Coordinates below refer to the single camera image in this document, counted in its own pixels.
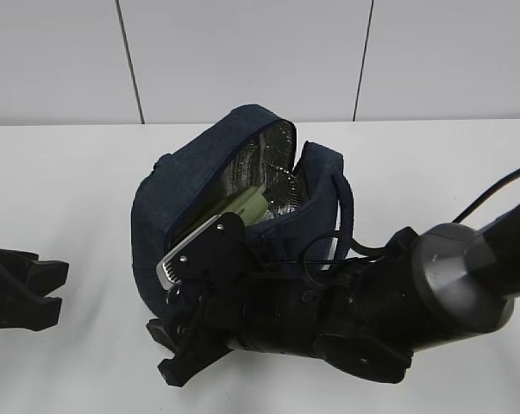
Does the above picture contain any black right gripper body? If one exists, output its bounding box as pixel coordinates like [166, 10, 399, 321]
[172, 271, 285, 358]

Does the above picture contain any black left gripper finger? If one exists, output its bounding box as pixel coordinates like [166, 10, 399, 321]
[20, 297, 62, 331]
[16, 254, 69, 296]

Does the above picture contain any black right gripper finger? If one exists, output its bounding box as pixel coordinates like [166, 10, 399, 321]
[157, 341, 232, 386]
[146, 318, 189, 352]

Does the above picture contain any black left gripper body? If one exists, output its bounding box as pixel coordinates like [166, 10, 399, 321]
[0, 248, 27, 329]

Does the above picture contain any green lid glass container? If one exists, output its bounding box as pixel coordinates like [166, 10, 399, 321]
[172, 185, 268, 246]

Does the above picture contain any dark blue lunch bag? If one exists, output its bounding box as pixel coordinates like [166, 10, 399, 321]
[130, 104, 354, 318]

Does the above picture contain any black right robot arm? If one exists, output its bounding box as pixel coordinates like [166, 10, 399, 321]
[131, 158, 520, 386]

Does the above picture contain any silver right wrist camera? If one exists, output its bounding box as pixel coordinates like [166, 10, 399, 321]
[156, 212, 245, 292]

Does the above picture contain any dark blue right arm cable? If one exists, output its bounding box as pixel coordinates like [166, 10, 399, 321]
[250, 161, 520, 285]

